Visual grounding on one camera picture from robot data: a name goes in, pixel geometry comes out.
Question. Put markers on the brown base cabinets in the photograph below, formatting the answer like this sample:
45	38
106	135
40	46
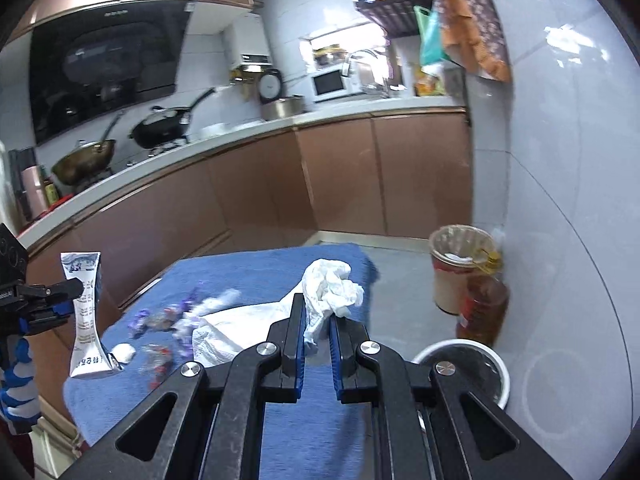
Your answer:
340	175

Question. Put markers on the glass pot with lid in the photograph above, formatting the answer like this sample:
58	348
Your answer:
330	56

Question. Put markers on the cooking oil bottle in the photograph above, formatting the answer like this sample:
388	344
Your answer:
482	310

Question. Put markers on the red candy wrapper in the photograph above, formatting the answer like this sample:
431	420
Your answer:
157	365

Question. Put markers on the round black-rimmed dial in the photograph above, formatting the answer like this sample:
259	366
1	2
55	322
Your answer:
271	86

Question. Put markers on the purple candy wrapper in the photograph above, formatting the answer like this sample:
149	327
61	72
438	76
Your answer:
139	322
186	335

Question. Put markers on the small sauce bottle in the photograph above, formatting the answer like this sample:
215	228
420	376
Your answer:
51	192

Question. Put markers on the white water heater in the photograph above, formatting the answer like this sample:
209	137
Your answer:
247	40

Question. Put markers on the metal wok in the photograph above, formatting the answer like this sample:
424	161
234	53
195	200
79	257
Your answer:
82	162

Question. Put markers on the white microwave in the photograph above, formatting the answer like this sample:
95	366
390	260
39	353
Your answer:
332	85

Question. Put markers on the lined beige trash bin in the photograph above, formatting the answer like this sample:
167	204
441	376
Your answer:
460	280

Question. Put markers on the blue towel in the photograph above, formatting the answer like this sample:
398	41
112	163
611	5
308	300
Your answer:
240	275

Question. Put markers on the black range hood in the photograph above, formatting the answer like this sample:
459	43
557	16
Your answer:
100	60

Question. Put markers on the clear silver candy wrapper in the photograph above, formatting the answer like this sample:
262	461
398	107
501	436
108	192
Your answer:
220	302

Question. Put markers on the steel pot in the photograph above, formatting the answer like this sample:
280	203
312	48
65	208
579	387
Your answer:
282	108

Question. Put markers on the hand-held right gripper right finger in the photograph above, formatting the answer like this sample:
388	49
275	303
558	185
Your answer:
335	355

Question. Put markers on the gas stove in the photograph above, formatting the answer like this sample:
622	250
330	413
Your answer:
165	150

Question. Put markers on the yellow snack bag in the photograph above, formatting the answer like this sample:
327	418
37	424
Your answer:
429	82

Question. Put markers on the green plastic bag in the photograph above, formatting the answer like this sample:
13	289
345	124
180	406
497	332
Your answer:
431	40

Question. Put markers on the person's left hand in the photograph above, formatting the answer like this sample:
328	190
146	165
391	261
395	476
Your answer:
17	390

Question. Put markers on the white tissue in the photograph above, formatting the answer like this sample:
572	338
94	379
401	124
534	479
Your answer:
330	285

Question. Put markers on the pink thermos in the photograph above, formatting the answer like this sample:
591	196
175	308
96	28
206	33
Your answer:
35	195

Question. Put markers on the white squeezed tube packet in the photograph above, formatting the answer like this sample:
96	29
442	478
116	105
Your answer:
85	340

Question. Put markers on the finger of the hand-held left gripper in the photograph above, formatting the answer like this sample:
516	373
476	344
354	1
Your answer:
50	291
45	320

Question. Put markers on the black frying pan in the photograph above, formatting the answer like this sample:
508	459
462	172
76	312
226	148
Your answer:
160	127

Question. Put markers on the small white paper ball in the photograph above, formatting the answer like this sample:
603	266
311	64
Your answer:
123	352

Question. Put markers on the orange patterned apron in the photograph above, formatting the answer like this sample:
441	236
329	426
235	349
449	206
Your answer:
470	20

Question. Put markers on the white round bucket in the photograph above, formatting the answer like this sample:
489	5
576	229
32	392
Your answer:
492	385

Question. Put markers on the white plastic bag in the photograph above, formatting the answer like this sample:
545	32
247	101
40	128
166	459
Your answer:
235	325

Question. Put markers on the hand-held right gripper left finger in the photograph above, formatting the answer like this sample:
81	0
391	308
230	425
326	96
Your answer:
300	342

